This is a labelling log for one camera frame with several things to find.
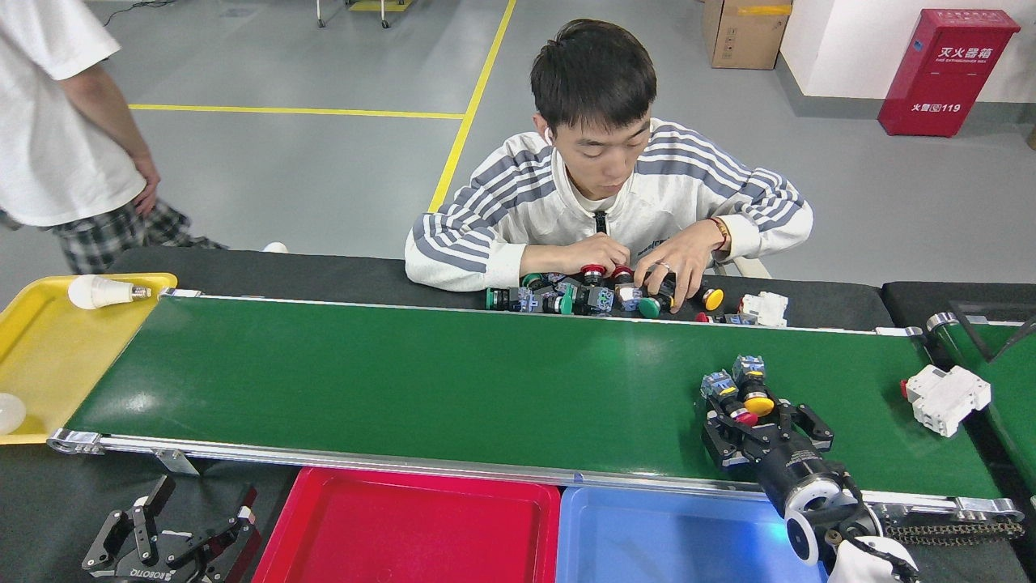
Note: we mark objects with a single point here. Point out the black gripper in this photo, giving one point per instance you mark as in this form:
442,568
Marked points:
158,571
797,474

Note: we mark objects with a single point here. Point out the white circuit breaker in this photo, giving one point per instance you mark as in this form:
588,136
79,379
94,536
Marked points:
765,309
947,401

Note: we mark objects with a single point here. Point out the blue plastic tray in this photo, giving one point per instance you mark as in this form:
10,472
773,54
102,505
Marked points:
664,542

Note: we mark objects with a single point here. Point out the yellow plastic tray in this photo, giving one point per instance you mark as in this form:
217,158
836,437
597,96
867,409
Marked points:
57,356

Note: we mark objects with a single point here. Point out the red plastic tray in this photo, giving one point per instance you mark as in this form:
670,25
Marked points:
405,534

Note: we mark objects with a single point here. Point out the short green conveyor belt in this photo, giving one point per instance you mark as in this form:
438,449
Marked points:
1021,421

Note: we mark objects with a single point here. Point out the long green conveyor belt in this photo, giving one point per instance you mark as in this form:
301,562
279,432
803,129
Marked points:
405,380

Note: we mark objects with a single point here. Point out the seated person's left hand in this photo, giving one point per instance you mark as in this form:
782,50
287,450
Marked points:
680,263

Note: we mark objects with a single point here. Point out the seated person's right hand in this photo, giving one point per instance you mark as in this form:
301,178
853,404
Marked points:
595,255

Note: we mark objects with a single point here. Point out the standing person's hand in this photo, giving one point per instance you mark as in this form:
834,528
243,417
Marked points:
147,186

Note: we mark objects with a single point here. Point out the white light bulb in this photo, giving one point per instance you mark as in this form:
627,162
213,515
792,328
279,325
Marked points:
93,291
8,413

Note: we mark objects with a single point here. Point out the seated person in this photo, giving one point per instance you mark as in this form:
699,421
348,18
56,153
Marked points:
518,202

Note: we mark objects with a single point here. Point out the brown cardboard box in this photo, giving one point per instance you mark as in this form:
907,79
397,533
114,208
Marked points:
745,40

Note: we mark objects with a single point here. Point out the red fire extinguisher box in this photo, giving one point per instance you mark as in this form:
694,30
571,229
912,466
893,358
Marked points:
947,81

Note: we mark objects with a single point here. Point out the standing person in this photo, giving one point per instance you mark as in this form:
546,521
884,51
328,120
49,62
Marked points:
48,121

